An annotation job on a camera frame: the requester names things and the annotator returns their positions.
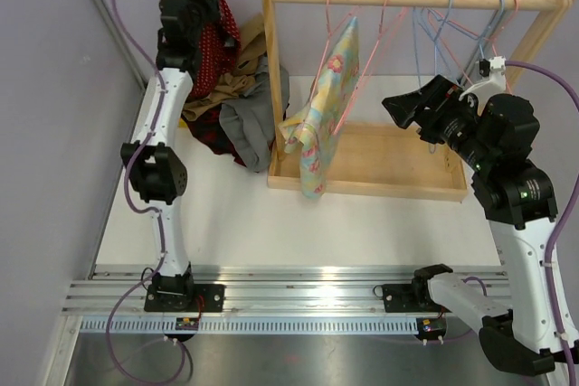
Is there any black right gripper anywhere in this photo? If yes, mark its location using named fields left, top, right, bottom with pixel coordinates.
left=384, top=75, right=496, bottom=173

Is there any blue wire hanger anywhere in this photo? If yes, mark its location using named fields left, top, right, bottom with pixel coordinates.
left=427, top=0, right=506, bottom=85
left=411, top=0, right=456, bottom=155

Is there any red white polka-dot skirt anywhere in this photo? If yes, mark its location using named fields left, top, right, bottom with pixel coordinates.
left=189, top=0, right=241, bottom=99

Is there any tan brown skirt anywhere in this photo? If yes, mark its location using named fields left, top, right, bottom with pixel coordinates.
left=182, top=13, right=267, bottom=122

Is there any pink wire hanger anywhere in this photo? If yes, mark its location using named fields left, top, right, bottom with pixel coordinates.
left=296, top=0, right=360, bottom=137
left=332, top=0, right=409, bottom=136
left=427, top=0, right=521, bottom=93

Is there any pastel floral skirt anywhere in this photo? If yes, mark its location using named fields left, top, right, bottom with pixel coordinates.
left=279, top=16, right=360, bottom=199

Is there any red black plaid skirt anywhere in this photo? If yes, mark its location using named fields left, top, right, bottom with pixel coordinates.
left=184, top=106, right=245, bottom=166

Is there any grey skirt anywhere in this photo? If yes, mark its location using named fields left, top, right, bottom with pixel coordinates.
left=219, top=56, right=276, bottom=173

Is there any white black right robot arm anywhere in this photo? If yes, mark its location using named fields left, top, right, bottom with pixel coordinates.
left=382, top=76, right=578, bottom=377

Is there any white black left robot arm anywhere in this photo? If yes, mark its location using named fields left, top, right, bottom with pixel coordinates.
left=120, top=0, right=223, bottom=312

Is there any wooden clothes rack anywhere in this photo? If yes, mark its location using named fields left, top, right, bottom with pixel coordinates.
left=262, top=0, right=574, bottom=202

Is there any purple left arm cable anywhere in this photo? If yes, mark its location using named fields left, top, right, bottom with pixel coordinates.
left=104, top=0, right=194, bottom=381

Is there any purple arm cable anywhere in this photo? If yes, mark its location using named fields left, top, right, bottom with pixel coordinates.
left=460, top=60, right=579, bottom=369
left=104, top=0, right=194, bottom=381

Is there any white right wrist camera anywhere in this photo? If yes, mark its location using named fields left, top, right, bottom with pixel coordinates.
left=459, top=56, right=507, bottom=104

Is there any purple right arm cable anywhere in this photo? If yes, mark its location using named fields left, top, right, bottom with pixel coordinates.
left=460, top=60, right=579, bottom=369

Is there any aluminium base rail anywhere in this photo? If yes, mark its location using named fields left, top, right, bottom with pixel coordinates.
left=62, top=263, right=515, bottom=336

